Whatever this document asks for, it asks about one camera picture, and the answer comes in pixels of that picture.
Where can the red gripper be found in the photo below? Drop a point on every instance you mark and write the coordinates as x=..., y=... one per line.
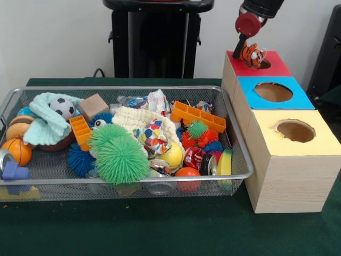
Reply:
x=248, y=24

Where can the tiger plush toy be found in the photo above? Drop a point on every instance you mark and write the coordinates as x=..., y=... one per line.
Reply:
x=251, y=55

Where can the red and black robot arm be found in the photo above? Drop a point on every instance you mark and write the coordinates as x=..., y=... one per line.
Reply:
x=264, y=6

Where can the wooden box with three holes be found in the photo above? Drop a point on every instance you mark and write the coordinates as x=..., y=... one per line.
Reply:
x=287, y=181

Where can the orange plastic tray block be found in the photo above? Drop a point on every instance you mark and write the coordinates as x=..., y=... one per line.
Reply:
x=198, y=114

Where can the black floor stand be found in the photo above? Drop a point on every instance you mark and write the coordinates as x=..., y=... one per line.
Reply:
x=327, y=58

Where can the colourful polka-dot cloth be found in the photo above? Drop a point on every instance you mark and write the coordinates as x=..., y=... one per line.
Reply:
x=154, y=136

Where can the yellow ball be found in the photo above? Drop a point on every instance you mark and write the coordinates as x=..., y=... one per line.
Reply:
x=175, y=156

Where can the cream waffle cloth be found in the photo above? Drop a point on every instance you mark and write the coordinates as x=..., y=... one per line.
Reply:
x=133, y=117

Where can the green spiky googly-eyed toy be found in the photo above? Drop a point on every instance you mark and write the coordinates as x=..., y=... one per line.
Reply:
x=106, y=136

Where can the large green spiky ball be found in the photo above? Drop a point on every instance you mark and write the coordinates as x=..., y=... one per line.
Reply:
x=123, y=160

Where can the orange plastic toy piece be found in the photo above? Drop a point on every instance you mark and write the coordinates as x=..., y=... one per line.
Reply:
x=81, y=132

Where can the small soccer ball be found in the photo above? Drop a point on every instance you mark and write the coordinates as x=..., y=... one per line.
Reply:
x=63, y=108

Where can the blue spiky ball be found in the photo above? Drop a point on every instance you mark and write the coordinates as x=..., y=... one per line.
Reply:
x=80, y=160

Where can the green cloth table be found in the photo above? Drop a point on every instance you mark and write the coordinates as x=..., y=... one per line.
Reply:
x=160, y=229

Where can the mint green cloth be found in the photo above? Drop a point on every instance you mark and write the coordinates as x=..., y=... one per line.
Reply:
x=48, y=128

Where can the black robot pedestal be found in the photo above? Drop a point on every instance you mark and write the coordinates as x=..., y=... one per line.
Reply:
x=154, y=42

